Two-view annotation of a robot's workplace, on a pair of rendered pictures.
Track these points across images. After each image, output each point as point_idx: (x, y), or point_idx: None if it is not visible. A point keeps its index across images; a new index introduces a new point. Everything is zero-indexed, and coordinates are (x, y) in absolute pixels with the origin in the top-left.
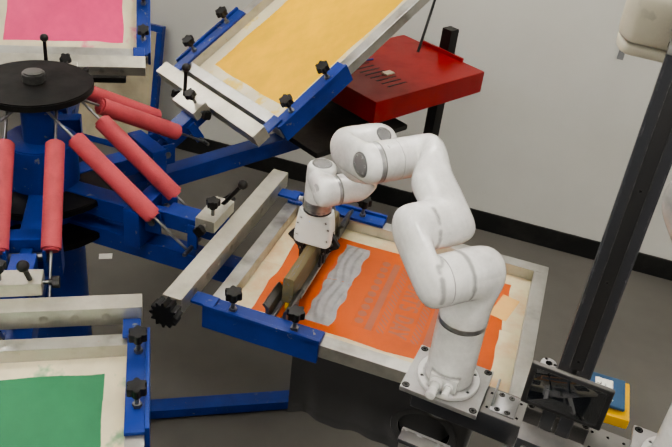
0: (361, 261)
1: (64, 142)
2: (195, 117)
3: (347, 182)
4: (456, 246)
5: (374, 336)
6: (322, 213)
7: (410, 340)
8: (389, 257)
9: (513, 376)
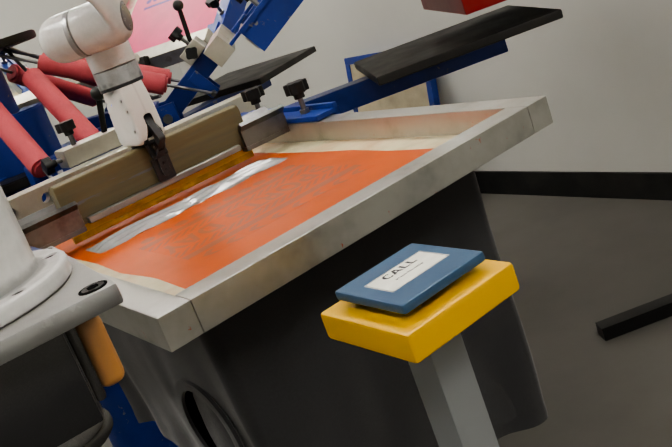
0: (255, 171)
1: (12, 114)
2: (185, 61)
3: (75, 11)
4: (404, 112)
5: (137, 256)
6: (108, 84)
7: (177, 253)
8: (304, 158)
9: (222, 268)
